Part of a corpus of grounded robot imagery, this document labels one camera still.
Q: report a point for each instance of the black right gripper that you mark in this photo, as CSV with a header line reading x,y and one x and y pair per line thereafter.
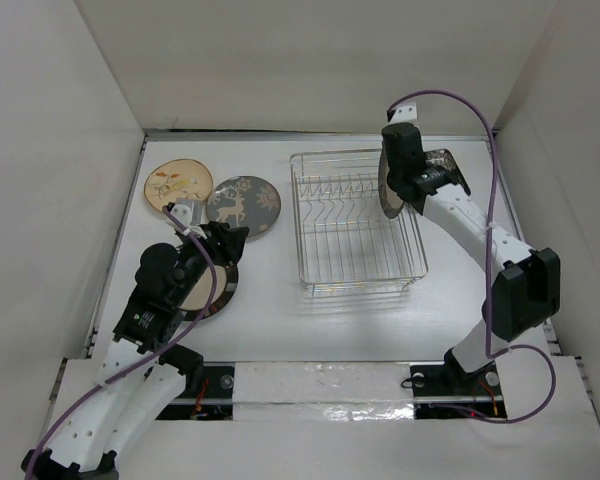
x,y
422,143

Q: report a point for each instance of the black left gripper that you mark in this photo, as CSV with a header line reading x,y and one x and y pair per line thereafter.
x,y
218,240

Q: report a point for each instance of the black square floral plate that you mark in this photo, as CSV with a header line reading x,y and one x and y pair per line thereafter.
x,y
444,158

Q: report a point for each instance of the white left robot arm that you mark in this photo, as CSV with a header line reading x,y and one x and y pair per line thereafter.
x,y
145,367

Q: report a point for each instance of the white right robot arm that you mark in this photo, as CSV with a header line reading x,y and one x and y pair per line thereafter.
x,y
523,283

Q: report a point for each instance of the striped rim cream plate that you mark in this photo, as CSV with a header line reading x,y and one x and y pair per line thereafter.
x,y
227,283

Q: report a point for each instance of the grey reindeer plate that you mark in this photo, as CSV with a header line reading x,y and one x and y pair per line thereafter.
x,y
245,201

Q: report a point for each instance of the beige bird pattern plate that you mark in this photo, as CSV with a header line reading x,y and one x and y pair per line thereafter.
x,y
179,178

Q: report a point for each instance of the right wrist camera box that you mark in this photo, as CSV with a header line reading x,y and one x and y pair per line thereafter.
x,y
404,113

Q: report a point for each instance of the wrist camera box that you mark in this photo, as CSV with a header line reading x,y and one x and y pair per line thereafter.
x,y
187,211
404,113

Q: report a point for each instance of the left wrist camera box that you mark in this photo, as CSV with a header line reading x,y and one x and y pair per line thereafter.
x,y
187,211

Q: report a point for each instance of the wire dish rack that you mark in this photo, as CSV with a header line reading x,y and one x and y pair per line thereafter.
x,y
345,243

